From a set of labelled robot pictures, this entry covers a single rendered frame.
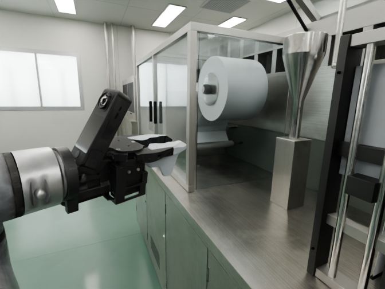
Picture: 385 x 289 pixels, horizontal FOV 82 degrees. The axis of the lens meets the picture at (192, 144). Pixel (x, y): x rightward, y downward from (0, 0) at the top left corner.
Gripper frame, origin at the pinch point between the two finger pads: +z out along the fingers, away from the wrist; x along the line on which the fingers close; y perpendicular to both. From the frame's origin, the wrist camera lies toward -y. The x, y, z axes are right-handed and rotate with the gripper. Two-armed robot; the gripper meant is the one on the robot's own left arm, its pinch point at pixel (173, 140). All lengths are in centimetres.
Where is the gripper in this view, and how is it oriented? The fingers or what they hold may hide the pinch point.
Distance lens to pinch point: 42.4
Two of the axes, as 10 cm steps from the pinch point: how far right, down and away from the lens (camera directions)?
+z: 6.8, -1.4, 7.2
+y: -1.2, 9.5, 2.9
